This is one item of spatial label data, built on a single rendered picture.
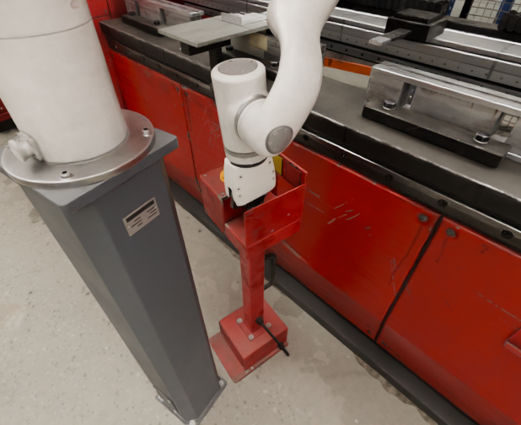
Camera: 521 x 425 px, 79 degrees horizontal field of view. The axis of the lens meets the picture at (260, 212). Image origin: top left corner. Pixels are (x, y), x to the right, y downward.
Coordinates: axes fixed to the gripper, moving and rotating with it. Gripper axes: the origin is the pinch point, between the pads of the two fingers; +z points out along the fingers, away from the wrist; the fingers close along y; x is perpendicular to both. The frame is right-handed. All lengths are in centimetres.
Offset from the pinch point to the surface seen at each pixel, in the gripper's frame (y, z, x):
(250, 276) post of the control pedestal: 2.4, 27.6, -2.4
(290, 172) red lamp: -10.0, -5.8, 0.4
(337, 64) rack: -174, 58, -140
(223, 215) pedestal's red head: 5.6, 1.6, -4.5
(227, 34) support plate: -19.0, -23.6, -36.2
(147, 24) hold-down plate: -19, -14, -100
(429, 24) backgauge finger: -62, -22, -7
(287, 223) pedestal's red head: -5.3, 4.1, 4.8
